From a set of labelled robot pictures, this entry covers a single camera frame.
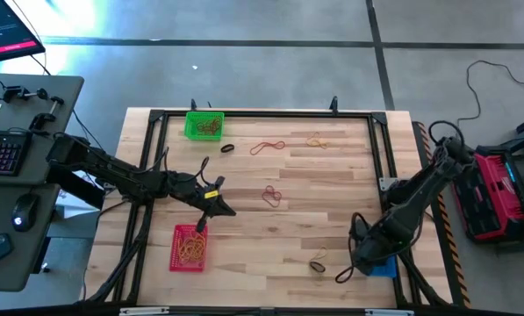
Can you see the yellow black hazard strip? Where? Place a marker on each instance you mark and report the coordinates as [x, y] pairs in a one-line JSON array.
[[452, 246]]

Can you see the black aluminium table frame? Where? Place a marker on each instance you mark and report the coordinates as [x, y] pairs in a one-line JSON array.
[[266, 115]]

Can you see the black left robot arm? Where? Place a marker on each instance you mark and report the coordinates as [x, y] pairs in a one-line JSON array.
[[112, 169]]

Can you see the yellow tape tag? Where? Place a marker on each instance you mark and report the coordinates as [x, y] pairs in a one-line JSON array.
[[211, 194]]

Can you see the grey metal mounting plate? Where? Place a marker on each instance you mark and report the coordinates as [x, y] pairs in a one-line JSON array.
[[386, 183]]

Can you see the wide black rubber band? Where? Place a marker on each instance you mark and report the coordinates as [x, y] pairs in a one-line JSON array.
[[222, 149], [310, 265]]

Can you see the red and black equipment case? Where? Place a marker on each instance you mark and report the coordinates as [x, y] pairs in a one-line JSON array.
[[498, 206]]

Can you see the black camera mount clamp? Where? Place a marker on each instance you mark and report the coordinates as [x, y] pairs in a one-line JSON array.
[[193, 104], [334, 104]]

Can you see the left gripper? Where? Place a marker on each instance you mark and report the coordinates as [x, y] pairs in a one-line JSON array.
[[184, 186]]

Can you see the monitor with red stripe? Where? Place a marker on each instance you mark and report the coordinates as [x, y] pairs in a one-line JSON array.
[[2, 26]]

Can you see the white papers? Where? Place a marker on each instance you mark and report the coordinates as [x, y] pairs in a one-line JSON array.
[[75, 206]]

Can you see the silver metal bracket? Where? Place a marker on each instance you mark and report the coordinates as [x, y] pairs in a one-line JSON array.
[[144, 311], [389, 312]]

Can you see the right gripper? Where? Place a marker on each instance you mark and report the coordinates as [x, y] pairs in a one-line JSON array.
[[373, 252]]

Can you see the yellow rubber band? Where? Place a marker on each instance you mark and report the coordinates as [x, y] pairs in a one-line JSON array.
[[324, 252], [314, 141]]

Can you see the black keyboard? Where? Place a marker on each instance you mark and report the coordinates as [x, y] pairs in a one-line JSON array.
[[0, 153]]

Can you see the red rubber band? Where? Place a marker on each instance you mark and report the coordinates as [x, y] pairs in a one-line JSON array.
[[253, 151], [271, 196]]

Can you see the tangle of red rubber bands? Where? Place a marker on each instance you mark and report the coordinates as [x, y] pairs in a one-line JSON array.
[[209, 127]]

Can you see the green plastic basket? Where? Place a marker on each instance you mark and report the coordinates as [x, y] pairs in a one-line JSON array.
[[190, 135]]

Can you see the black computer mouse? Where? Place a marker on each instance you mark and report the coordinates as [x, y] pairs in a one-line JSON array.
[[24, 213]]

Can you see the tangle of yellow rubber bands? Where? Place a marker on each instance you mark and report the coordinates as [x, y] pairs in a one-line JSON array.
[[191, 250]]

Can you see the red plastic basket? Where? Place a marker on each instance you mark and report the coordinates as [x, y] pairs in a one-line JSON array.
[[174, 263]]

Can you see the blue plastic basket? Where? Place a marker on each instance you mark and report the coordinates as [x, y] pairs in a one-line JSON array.
[[389, 268]]

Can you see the black metal clamp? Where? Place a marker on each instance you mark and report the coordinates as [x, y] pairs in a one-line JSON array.
[[11, 93], [42, 118]]

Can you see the grey desk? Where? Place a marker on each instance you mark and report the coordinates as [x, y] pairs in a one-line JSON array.
[[7, 197]]

